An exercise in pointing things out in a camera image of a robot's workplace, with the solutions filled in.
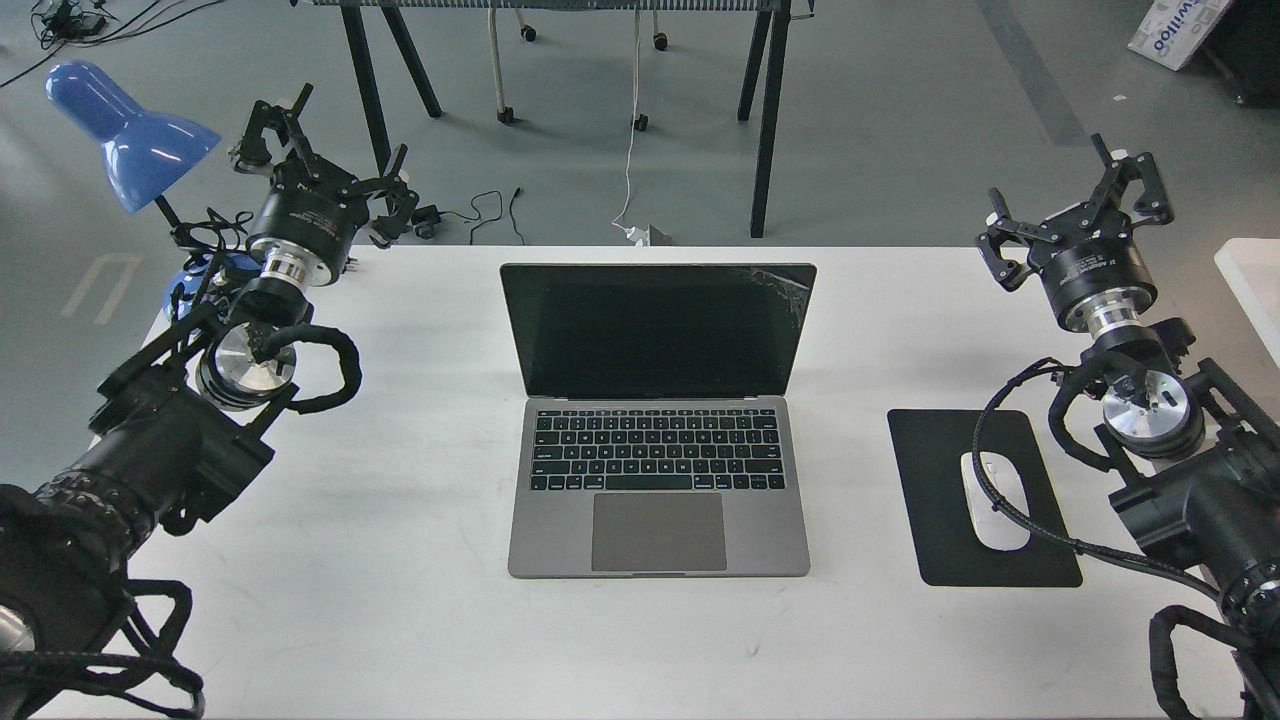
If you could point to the white computer mouse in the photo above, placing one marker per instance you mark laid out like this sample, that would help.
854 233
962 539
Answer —
991 526

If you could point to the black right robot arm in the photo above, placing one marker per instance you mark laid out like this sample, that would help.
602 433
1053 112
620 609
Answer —
1199 458

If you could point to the black mouse pad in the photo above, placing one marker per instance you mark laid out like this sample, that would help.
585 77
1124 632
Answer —
928 444

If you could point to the blue desk lamp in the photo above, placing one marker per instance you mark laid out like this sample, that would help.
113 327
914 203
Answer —
144 153

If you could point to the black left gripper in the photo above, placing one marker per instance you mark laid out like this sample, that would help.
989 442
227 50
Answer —
309 213

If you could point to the white side table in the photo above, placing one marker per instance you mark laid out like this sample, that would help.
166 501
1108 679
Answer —
1250 266

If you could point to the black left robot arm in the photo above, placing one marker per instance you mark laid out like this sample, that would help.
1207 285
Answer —
181 431

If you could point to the white cardboard box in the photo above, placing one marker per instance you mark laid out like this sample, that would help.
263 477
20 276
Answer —
1171 32

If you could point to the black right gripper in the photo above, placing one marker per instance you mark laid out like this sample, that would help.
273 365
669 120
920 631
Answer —
1097 252

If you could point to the grey open laptop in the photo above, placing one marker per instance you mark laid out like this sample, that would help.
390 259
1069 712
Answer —
656 434

